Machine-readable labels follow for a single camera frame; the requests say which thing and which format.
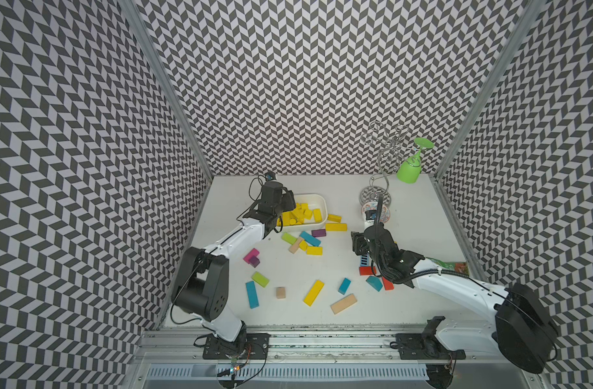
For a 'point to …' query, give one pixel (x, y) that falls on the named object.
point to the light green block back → (288, 237)
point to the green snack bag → (458, 267)
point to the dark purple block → (253, 261)
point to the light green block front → (260, 279)
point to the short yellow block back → (334, 218)
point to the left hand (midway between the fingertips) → (286, 195)
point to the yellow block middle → (314, 250)
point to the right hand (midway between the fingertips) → (360, 235)
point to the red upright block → (388, 285)
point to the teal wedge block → (375, 282)
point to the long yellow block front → (313, 292)
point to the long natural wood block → (345, 302)
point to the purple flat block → (318, 232)
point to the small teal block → (343, 286)
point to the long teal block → (252, 293)
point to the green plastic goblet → (409, 171)
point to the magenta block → (253, 252)
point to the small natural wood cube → (280, 292)
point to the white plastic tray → (313, 201)
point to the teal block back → (310, 238)
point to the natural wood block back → (295, 245)
